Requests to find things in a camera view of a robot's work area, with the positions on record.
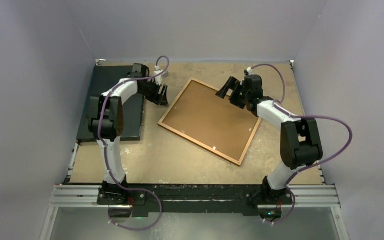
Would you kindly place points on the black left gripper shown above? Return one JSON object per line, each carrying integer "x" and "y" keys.
{"x": 159, "y": 99}

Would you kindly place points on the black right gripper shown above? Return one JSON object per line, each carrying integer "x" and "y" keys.
{"x": 230, "y": 84}

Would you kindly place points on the brown frame backing board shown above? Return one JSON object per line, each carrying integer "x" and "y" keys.
{"x": 208, "y": 121}

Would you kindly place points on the light wooden picture frame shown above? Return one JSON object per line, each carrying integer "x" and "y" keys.
{"x": 165, "y": 126}

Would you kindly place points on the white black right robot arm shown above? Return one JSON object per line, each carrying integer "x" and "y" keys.
{"x": 300, "y": 142}

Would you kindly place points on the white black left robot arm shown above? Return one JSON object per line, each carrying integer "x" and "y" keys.
{"x": 114, "y": 186}

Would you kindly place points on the dark blue electronics box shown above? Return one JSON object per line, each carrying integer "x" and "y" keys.
{"x": 108, "y": 116}

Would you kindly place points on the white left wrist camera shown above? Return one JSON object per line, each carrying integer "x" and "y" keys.
{"x": 159, "y": 75}

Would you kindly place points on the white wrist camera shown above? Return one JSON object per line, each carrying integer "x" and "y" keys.
{"x": 249, "y": 71}
{"x": 159, "y": 75}

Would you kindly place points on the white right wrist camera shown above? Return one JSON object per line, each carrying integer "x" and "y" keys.
{"x": 249, "y": 71}

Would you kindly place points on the aluminium rail base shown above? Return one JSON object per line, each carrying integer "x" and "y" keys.
{"x": 196, "y": 212}

